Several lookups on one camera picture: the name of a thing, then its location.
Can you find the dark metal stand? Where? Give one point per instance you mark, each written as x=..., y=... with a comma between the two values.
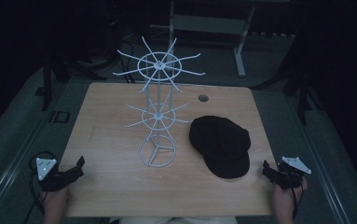
x=303, y=96
x=46, y=84

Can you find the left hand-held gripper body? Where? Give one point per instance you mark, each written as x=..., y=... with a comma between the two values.
x=47, y=174

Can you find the white metal desk frame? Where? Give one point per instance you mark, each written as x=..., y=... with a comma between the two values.
x=210, y=24

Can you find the person's left hand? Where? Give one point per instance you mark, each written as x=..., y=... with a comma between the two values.
x=56, y=205

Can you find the black floor bracket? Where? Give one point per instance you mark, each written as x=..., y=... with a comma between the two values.
x=59, y=116

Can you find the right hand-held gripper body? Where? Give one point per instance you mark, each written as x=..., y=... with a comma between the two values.
x=291, y=172

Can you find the person's right hand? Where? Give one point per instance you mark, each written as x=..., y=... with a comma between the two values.
x=283, y=202

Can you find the black cap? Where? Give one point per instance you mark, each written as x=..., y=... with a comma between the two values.
x=219, y=140

